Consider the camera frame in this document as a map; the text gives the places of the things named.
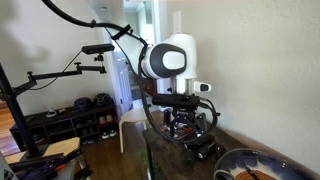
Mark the black vertical pole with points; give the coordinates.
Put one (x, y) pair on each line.
(16, 113)

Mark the white black sneakers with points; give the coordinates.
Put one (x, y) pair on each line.
(109, 134)

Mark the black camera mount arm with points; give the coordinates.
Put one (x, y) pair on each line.
(66, 72)

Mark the small white object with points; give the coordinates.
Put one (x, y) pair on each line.
(51, 112)

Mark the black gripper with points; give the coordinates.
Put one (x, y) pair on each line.
(184, 117)

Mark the white round stool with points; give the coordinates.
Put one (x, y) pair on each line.
(133, 115)

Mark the dark blue bicycle helmet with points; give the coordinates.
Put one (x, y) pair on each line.
(82, 104)

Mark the dark wooden console table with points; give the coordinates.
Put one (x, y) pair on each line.
(170, 161)

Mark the blue plate with orange centre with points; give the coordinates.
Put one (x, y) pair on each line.
(233, 160)

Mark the black bicycle helmet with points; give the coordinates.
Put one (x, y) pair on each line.
(103, 99)

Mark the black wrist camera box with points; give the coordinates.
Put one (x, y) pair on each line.
(173, 100)

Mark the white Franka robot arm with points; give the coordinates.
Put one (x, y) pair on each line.
(180, 43)

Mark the white red sneakers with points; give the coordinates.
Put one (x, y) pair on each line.
(106, 119)

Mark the white door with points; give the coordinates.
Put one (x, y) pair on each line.
(123, 83)

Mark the black stereo camera bar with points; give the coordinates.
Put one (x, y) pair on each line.
(98, 49)

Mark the white wall plate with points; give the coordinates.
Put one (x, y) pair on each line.
(177, 21)

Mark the wooden top folding stand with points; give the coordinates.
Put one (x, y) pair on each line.
(63, 146)

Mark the dark wooden shoe rack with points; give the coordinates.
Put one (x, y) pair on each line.
(66, 117)

